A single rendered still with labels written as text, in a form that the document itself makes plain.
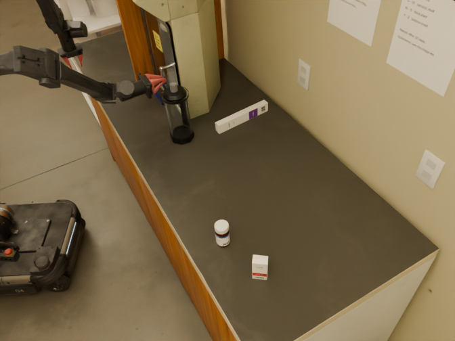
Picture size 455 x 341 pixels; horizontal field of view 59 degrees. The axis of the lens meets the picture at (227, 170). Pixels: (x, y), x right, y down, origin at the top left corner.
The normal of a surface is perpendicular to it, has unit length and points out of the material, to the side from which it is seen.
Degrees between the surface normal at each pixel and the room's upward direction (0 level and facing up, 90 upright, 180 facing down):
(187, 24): 90
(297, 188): 0
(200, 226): 0
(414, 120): 90
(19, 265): 0
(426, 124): 90
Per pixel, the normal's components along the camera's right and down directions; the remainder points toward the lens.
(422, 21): -0.87, 0.39
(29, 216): -0.06, -0.69
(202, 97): 0.49, 0.61
